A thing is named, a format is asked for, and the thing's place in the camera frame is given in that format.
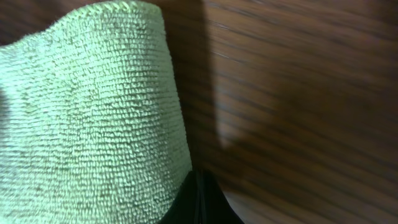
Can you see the light green cloth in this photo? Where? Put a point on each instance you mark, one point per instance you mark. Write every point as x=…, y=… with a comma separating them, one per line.
x=91, y=124

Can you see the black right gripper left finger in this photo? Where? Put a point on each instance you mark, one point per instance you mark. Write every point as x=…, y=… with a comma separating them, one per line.
x=185, y=208

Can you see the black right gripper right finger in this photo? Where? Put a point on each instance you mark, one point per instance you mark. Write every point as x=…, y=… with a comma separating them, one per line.
x=214, y=207

